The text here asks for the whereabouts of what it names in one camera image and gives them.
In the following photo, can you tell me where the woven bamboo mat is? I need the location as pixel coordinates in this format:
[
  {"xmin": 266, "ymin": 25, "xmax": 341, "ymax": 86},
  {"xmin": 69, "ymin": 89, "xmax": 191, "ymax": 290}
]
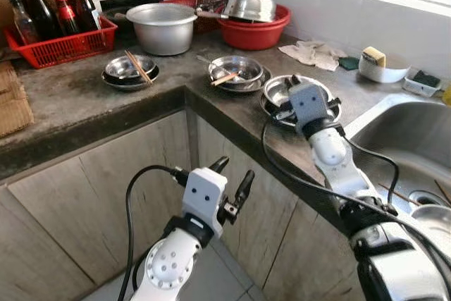
[{"xmin": 0, "ymin": 61, "xmax": 35, "ymax": 139}]

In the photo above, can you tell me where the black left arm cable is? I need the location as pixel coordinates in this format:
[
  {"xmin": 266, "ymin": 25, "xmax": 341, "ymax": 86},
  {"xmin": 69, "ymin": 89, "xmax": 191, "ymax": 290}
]
[{"xmin": 116, "ymin": 164, "xmax": 191, "ymax": 301}]

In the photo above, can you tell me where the clear bottle black cap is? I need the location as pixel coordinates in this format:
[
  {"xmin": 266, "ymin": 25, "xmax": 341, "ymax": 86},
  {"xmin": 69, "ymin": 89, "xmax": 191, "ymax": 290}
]
[{"xmin": 2, "ymin": 0, "xmax": 37, "ymax": 46}]

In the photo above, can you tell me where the deep steel bowl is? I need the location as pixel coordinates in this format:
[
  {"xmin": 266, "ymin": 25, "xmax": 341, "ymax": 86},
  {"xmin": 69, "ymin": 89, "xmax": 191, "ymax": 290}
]
[{"xmin": 264, "ymin": 74, "xmax": 338, "ymax": 113}]

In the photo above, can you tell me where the aluminium cooking pot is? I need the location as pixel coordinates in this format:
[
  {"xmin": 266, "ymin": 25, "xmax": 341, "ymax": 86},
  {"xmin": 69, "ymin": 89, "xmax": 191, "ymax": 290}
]
[{"xmin": 125, "ymin": 2, "xmax": 199, "ymax": 57}]

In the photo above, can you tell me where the dark bottle yellow cap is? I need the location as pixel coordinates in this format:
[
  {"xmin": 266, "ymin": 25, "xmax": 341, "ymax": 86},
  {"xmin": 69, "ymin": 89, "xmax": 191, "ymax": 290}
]
[{"xmin": 18, "ymin": 0, "xmax": 56, "ymax": 41}]

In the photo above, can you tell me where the red plastic basin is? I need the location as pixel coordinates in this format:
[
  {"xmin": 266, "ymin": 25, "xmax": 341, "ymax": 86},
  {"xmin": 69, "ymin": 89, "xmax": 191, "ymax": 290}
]
[{"xmin": 215, "ymin": 4, "xmax": 292, "ymax": 51}]

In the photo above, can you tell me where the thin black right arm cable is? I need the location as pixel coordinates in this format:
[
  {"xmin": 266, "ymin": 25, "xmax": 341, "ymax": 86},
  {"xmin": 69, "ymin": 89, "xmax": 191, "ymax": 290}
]
[{"xmin": 344, "ymin": 135, "xmax": 401, "ymax": 207}]

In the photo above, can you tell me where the wood grain cabinet door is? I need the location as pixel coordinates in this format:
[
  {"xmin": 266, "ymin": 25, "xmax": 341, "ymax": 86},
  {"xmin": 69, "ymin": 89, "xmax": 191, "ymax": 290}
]
[
  {"xmin": 262, "ymin": 195, "xmax": 367, "ymax": 301},
  {"xmin": 195, "ymin": 114, "xmax": 318, "ymax": 288},
  {"xmin": 0, "ymin": 187, "xmax": 84, "ymax": 301},
  {"xmin": 6, "ymin": 109, "xmax": 193, "ymax": 286}
]

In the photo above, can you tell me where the red plastic dish basket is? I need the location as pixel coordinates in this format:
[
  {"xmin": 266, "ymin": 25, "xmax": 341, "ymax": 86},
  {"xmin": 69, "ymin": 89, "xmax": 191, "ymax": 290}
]
[{"xmin": 163, "ymin": 0, "xmax": 221, "ymax": 35}]

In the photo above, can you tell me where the steel bowl with spoon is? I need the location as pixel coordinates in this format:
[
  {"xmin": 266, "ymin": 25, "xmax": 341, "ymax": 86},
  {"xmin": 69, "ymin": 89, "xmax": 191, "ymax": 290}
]
[{"xmin": 209, "ymin": 55, "xmax": 264, "ymax": 85}]

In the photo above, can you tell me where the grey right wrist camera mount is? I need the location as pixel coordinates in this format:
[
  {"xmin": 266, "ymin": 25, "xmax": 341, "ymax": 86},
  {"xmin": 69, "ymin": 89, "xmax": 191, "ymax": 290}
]
[{"xmin": 287, "ymin": 80, "xmax": 333, "ymax": 133}]

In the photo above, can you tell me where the small red-capped sauce bottle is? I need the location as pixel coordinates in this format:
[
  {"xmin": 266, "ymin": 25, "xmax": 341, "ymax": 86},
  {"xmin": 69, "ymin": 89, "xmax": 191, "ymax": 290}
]
[{"xmin": 54, "ymin": 0, "xmax": 80, "ymax": 37}]

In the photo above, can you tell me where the white ceramic bowl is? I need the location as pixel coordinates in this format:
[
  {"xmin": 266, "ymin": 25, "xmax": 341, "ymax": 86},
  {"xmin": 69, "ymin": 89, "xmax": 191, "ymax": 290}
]
[{"xmin": 357, "ymin": 53, "xmax": 412, "ymax": 84}]

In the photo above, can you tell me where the green scouring pad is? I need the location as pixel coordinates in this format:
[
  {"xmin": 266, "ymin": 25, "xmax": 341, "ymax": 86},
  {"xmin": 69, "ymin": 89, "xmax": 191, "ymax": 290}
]
[{"xmin": 338, "ymin": 56, "xmax": 361, "ymax": 71}]

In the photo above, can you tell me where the dark steel plate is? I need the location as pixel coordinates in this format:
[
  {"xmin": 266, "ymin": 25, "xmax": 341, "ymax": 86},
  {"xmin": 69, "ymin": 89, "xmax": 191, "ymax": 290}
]
[{"xmin": 101, "ymin": 67, "xmax": 161, "ymax": 92}]

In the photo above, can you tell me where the dark scrubber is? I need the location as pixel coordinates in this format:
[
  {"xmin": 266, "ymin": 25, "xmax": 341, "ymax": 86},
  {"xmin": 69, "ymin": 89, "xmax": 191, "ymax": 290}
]
[{"xmin": 412, "ymin": 70, "xmax": 441, "ymax": 88}]

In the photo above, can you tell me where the red plastic bottle basket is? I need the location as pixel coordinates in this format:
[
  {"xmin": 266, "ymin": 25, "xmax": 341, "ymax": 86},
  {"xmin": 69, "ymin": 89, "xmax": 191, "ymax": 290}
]
[{"xmin": 3, "ymin": 16, "xmax": 119, "ymax": 70}]

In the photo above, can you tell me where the steel spoon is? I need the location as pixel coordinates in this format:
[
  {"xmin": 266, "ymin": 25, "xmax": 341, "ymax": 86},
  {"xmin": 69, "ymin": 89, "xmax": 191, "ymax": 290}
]
[{"xmin": 195, "ymin": 54, "xmax": 219, "ymax": 69}]

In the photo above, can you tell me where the stainless steel sink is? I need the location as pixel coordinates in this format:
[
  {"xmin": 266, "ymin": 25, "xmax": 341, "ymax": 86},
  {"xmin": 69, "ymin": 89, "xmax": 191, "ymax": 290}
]
[{"xmin": 344, "ymin": 93, "xmax": 451, "ymax": 259}]

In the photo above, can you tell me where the wide deep steel plate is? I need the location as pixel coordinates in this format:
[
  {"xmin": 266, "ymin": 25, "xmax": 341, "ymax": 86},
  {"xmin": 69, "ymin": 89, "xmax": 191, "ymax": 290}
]
[{"xmin": 261, "ymin": 90, "xmax": 343, "ymax": 130}]

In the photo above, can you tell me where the small steel bowl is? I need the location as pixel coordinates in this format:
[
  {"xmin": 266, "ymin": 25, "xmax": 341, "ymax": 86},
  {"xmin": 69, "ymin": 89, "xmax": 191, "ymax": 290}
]
[{"xmin": 104, "ymin": 54, "xmax": 157, "ymax": 80}]

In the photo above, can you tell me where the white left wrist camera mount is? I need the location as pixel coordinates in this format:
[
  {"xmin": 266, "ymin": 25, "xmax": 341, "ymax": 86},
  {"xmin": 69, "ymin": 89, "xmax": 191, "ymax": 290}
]
[{"xmin": 181, "ymin": 167, "xmax": 229, "ymax": 238}]

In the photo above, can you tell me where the white crumpled cloth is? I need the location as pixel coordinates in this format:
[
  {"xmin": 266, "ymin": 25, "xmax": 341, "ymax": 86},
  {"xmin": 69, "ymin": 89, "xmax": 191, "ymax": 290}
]
[{"xmin": 278, "ymin": 39, "xmax": 347, "ymax": 72}]

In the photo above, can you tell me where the flat steel plate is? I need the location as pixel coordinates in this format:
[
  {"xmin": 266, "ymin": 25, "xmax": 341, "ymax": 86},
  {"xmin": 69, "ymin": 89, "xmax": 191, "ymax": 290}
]
[{"xmin": 411, "ymin": 204, "xmax": 451, "ymax": 252}]

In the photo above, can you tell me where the small white plastic tray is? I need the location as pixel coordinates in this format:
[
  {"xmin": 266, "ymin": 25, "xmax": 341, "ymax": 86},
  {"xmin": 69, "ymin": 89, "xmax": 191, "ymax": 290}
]
[{"xmin": 402, "ymin": 70, "xmax": 443, "ymax": 98}]

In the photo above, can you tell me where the wooden chopstick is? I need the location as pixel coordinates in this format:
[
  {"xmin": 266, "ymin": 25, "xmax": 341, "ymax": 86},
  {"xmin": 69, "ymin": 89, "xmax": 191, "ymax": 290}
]
[
  {"xmin": 128, "ymin": 49, "xmax": 154, "ymax": 83},
  {"xmin": 124, "ymin": 51, "xmax": 150, "ymax": 85},
  {"xmin": 433, "ymin": 180, "xmax": 451, "ymax": 204},
  {"xmin": 379, "ymin": 183, "xmax": 424, "ymax": 207},
  {"xmin": 212, "ymin": 70, "xmax": 242, "ymax": 85},
  {"xmin": 211, "ymin": 72, "xmax": 240, "ymax": 87}
]

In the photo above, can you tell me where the upturned steel pan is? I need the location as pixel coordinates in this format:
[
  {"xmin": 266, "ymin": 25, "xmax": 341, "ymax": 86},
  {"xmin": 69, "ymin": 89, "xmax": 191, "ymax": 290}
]
[{"xmin": 197, "ymin": 0, "xmax": 278, "ymax": 25}]

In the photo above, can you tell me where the steel sink drain strainer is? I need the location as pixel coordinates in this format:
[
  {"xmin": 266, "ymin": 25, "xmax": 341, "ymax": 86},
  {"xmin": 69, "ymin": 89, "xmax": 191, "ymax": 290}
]
[{"xmin": 407, "ymin": 189, "xmax": 443, "ymax": 208}]

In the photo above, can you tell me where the yellow sponge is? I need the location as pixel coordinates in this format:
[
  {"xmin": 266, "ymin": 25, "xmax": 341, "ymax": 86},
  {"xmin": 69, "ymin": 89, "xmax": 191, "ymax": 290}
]
[{"xmin": 362, "ymin": 46, "xmax": 388, "ymax": 68}]

